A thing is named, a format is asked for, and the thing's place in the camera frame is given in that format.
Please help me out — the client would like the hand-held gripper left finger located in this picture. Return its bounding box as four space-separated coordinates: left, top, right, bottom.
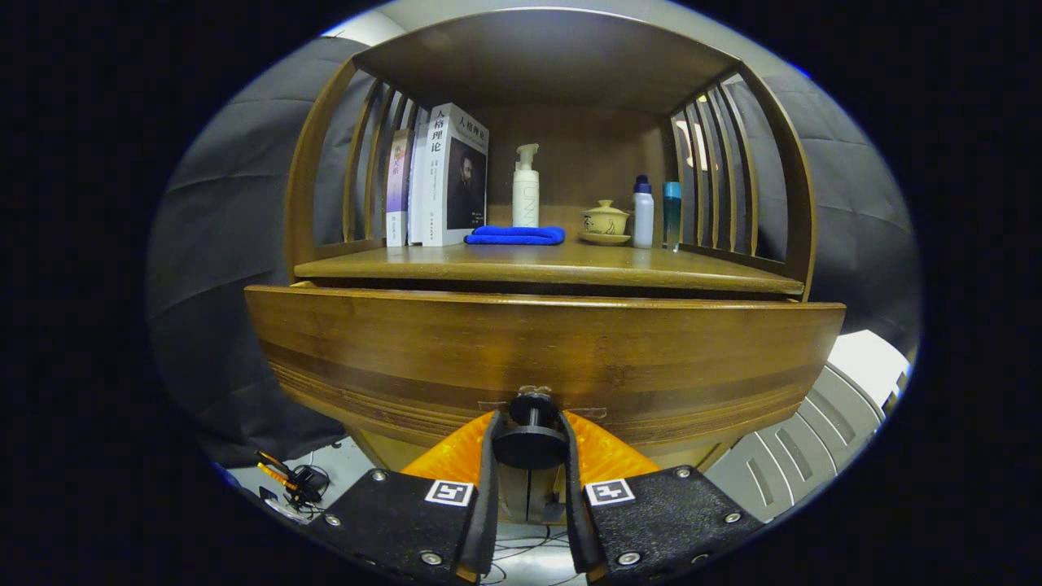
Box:
305 409 504 585

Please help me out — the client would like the black round drawer knob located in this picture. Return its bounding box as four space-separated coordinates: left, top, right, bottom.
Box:
492 393 570 470

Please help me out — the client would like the wooden drawer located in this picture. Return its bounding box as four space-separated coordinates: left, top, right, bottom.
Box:
244 283 847 473

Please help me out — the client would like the tangle of black cables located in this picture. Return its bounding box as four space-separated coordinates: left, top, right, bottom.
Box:
480 525 587 586

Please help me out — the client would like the white metal drawer unit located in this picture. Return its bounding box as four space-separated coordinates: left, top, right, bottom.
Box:
704 330 911 523

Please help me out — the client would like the teal bottle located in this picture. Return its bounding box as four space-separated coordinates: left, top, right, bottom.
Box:
662 181 683 251

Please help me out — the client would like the thick white portrait book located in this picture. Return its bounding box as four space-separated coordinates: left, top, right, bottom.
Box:
421 103 490 247

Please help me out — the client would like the thin white book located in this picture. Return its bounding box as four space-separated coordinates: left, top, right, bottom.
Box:
407 130 431 245

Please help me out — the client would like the white pump bottle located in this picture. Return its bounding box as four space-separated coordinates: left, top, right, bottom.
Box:
512 144 541 229

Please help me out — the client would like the yellow lidded teacup with saucer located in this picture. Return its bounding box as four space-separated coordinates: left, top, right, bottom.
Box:
579 200 632 246

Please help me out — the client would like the white bottle with blue cap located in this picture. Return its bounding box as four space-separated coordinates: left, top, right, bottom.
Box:
633 175 655 249

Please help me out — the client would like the wooden cabinet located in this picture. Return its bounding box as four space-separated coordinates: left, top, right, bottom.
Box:
283 8 817 522

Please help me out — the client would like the wooden countertop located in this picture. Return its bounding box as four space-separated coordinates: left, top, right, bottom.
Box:
293 238 805 295

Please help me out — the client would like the black backdrop cloth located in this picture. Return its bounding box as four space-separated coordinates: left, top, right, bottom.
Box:
147 37 921 469

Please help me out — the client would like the wooden cabinet door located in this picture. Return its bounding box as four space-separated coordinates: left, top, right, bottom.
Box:
498 468 532 523
531 468 568 523

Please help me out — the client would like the orange and black tool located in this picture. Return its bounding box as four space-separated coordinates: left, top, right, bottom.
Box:
255 450 331 514

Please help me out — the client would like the folded blue cloth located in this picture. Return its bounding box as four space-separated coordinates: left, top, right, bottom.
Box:
465 225 566 246

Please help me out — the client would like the purple and white book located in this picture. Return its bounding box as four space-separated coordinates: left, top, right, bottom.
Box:
385 129 414 247

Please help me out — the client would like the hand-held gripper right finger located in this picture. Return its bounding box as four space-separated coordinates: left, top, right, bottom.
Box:
556 409 766 585

